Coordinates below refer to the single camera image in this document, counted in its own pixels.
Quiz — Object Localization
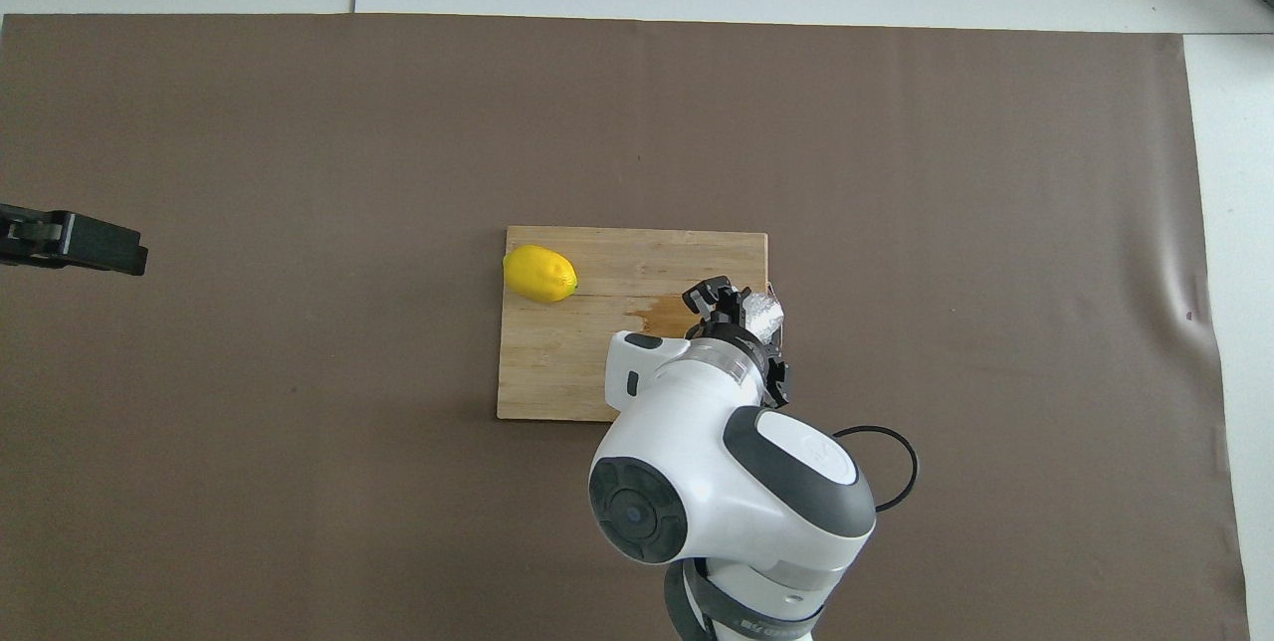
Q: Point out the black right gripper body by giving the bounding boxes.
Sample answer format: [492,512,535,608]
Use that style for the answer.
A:
[702,313,787,373]

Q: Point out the yellow lemon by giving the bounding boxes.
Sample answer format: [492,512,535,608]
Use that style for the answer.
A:
[503,245,579,305]

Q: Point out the wooden cutting board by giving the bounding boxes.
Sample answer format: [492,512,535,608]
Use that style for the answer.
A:
[497,226,785,421]

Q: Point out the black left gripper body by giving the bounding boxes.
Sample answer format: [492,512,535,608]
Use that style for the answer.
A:
[0,204,63,269]

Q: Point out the brown paper table mat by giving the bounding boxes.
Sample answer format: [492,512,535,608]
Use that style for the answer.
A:
[0,12,1250,641]

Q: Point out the small clear glass cup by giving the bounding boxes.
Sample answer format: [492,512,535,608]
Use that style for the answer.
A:
[742,289,787,344]

